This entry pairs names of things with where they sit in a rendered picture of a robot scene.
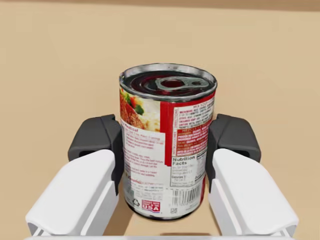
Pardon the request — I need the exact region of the red and white can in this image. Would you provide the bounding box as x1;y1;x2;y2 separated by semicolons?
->
118;62;218;221

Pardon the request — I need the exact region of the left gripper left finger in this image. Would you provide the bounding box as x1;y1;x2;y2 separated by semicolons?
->
25;113;125;237

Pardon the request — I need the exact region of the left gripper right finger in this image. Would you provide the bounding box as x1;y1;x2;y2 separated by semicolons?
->
206;113;300;236

